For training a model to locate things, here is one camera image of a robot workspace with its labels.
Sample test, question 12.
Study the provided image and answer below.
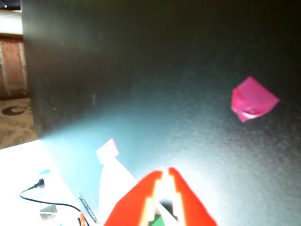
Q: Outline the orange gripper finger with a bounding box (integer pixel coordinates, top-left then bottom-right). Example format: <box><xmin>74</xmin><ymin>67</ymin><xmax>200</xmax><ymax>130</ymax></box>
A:
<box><xmin>167</xmin><ymin>167</ymin><xmax>219</xmax><ymax>226</ymax></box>
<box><xmin>103</xmin><ymin>170</ymin><xmax>163</xmax><ymax>226</ymax></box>

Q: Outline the white numbered grid paper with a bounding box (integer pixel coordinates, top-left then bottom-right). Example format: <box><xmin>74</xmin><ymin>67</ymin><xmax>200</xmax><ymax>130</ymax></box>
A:
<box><xmin>97</xmin><ymin>156</ymin><xmax>139</xmax><ymax>226</ymax></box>

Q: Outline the green cube with circle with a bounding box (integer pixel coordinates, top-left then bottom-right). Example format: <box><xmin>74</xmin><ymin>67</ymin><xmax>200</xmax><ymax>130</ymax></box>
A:
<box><xmin>151</xmin><ymin>214</ymin><xmax>166</xmax><ymax>226</ymax></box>

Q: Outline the black perforated strip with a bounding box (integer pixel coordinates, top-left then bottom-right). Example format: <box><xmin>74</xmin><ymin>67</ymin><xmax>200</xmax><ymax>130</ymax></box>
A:
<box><xmin>79</xmin><ymin>192</ymin><xmax>99</xmax><ymax>224</ymax></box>

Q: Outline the orange bar clamp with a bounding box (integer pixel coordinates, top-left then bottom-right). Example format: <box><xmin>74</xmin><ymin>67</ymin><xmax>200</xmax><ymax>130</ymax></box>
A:
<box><xmin>77</xmin><ymin>211</ymin><xmax>87</xmax><ymax>226</ymax></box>

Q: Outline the purple tape strip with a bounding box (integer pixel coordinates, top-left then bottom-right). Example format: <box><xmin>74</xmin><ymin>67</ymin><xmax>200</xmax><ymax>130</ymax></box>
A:
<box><xmin>95</xmin><ymin>138</ymin><xmax>119</xmax><ymax>165</ymax></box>

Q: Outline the small grey box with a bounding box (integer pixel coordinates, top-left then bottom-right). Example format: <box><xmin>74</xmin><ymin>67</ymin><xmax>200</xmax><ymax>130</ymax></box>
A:
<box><xmin>39</xmin><ymin>204</ymin><xmax>59</xmax><ymax>222</ymax></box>

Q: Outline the crumpled magenta tape piece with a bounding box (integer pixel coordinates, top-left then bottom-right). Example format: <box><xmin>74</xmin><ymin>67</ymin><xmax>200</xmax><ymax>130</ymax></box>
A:
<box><xmin>231</xmin><ymin>75</ymin><xmax>280</xmax><ymax>123</ymax></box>

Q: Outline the black power cable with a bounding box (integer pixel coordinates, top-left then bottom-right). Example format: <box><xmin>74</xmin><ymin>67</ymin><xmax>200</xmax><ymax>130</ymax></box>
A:
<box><xmin>19</xmin><ymin>178</ymin><xmax>82</xmax><ymax>212</ymax></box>

